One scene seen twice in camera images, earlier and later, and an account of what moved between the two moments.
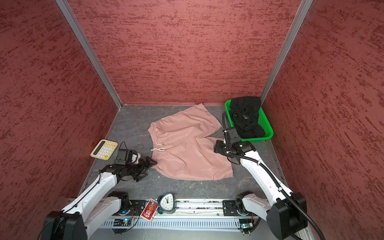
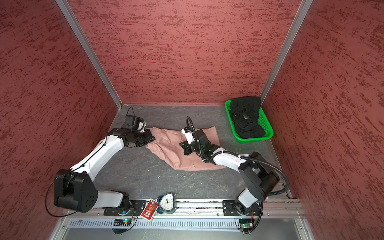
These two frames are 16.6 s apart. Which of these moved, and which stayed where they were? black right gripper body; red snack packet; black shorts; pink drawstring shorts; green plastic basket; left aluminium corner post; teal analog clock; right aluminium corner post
Moved: black right gripper body; pink drawstring shorts
Stayed: black shorts; red snack packet; teal analog clock; right aluminium corner post; green plastic basket; left aluminium corner post
